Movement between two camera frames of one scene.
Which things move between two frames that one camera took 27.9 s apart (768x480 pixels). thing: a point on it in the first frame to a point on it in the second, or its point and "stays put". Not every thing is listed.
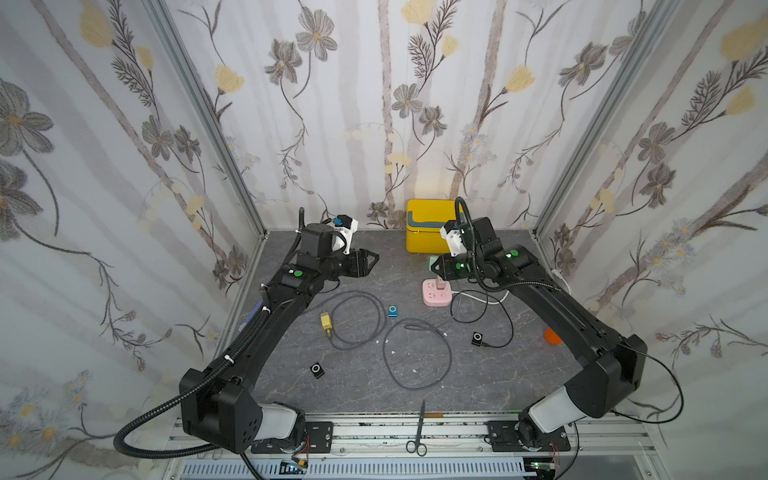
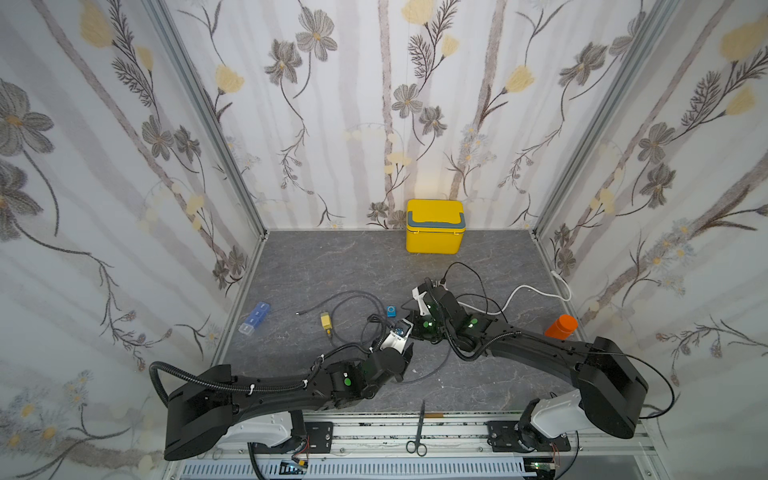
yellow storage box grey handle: x=424 y=221 stays put
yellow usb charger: x=326 y=322 stays put
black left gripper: x=358 y=262 to x=404 y=363
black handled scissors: x=417 y=446 stays put
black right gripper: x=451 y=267 to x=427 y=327
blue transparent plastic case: x=251 y=316 stays put
